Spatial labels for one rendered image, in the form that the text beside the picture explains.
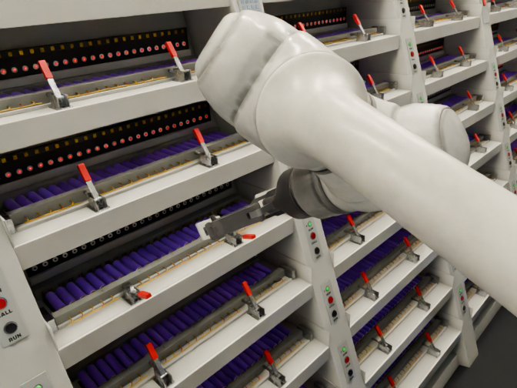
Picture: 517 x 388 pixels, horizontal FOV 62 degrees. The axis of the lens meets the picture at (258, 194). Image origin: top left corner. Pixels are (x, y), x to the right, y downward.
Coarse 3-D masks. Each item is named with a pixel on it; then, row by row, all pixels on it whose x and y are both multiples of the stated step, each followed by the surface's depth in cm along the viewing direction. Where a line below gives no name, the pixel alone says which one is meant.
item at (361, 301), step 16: (400, 240) 161; (416, 240) 163; (368, 256) 153; (384, 256) 151; (400, 256) 154; (416, 256) 151; (432, 256) 157; (352, 272) 144; (368, 272) 143; (384, 272) 145; (400, 272) 146; (416, 272) 150; (352, 288) 136; (368, 288) 135; (384, 288) 139; (400, 288) 143; (352, 304) 132; (368, 304) 132; (384, 304) 137; (352, 320) 126; (368, 320) 132
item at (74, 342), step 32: (224, 192) 117; (256, 192) 117; (160, 224) 105; (256, 224) 108; (288, 224) 109; (128, 256) 98; (224, 256) 96; (160, 288) 87; (192, 288) 91; (96, 320) 79; (128, 320) 82; (64, 352) 74
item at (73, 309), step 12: (204, 240) 98; (216, 240) 100; (180, 252) 94; (192, 252) 96; (204, 252) 96; (156, 264) 90; (168, 264) 92; (180, 264) 92; (132, 276) 87; (144, 276) 89; (108, 288) 84; (120, 288) 85; (84, 300) 81; (96, 300) 82; (60, 312) 78; (72, 312) 79
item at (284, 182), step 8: (280, 176) 60; (288, 176) 58; (280, 184) 59; (288, 184) 58; (280, 192) 59; (288, 192) 58; (264, 200) 62; (272, 200) 60; (280, 200) 59; (288, 200) 58; (296, 200) 57; (280, 208) 60; (288, 208) 59; (296, 208) 58; (296, 216) 60; (304, 216) 59
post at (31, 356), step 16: (0, 224) 68; (0, 240) 68; (0, 256) 68; (16, 256) 69; (16, 272) 69; (16, 288) 69; (16, 304) 69; (32, 304) 71; (32, 320) 70; (32, 336) 70; (48, 336) 72; (0, 352) 67; (16, 352) 69; (32, 352) 70; (48, 352) 72; (0, 368) 67; (16, 368) 69; (32, 368) 70; (48, 368) 72; (64, 368) 73; (0, 384) 67; (16, 384) 69; (64, 384) 73
